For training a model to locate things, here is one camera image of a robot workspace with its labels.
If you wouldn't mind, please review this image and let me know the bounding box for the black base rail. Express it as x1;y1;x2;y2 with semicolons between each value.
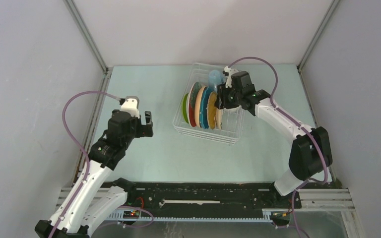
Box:
126;182;301;220

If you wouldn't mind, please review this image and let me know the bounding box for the white rimmed teal plate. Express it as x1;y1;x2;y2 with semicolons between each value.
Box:
187;82;202;111

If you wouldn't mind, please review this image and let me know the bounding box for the green plate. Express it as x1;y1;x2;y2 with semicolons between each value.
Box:
182;93;189;123

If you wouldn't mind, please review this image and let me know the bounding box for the red plate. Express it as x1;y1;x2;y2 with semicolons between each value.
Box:
188;104;196;127

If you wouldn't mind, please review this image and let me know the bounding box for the white wire dish rack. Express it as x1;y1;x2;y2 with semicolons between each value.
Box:
173;63;244;144

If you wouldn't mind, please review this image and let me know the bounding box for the aluminium frame rail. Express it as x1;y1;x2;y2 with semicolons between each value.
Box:
56;187;356;223

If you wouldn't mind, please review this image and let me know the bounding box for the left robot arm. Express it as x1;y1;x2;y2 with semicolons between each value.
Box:
35;110;153;238

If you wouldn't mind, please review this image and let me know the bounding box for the light blue cup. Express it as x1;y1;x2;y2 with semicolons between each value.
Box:
208;70;225;93

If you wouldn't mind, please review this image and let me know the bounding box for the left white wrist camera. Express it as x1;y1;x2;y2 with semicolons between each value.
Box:
120;96;140;118

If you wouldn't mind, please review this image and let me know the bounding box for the beige plate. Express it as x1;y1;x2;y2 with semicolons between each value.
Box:
194;86;207;128

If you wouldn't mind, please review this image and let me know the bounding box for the small circuit board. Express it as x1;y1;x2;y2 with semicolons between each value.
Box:
123;210;140;219

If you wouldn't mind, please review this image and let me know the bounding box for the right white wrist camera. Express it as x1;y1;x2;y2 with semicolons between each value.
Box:
223;66;239;88

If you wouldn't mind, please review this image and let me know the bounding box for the purple cable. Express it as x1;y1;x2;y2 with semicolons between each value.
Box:
227;57;329;238
47;91;121;238

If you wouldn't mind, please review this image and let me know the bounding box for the yellow woven plate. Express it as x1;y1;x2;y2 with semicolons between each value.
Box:
207;92;217;129

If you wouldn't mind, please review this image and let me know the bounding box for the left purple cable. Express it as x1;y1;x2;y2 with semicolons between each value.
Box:
47;91;121;238

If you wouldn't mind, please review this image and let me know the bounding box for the blue polka dot plate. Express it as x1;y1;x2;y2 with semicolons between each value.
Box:
200;87;213;129

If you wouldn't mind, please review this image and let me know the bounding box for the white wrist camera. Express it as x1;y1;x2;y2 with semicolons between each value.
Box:
120;96;140;118
223;66;239;88

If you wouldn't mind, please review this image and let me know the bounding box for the cream plate with black spot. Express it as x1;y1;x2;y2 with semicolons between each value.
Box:
215;109;223;130

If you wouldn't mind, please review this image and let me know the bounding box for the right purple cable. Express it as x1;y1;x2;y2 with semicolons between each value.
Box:
227;57;329;238

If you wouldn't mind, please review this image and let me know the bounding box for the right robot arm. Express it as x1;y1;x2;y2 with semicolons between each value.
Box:
216;68;333;207

